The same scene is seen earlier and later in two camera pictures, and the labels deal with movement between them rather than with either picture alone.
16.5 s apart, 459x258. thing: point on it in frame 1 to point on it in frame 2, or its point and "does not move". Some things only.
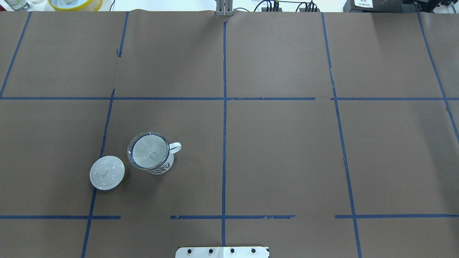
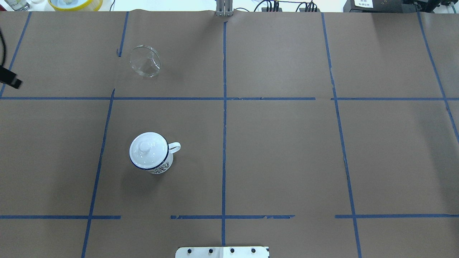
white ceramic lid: x=107 y=172 to x=148 y=150
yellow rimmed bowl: x=75 y=5 does not move
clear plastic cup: x=148 y=150 to x=145 y=60
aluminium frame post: x=224 y=8 does not move
